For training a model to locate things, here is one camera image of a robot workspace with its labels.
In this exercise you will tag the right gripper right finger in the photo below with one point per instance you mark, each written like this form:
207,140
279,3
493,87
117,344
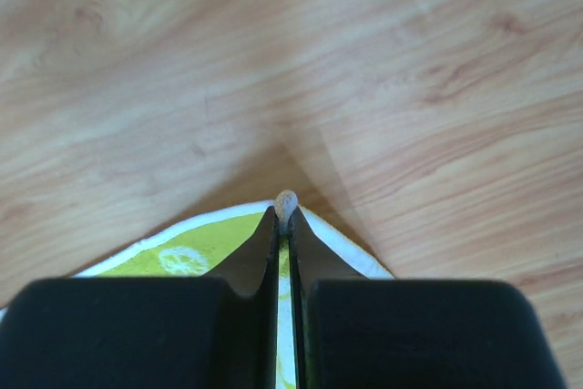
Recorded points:
354,332

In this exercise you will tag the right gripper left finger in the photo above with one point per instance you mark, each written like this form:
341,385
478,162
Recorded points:
213,331

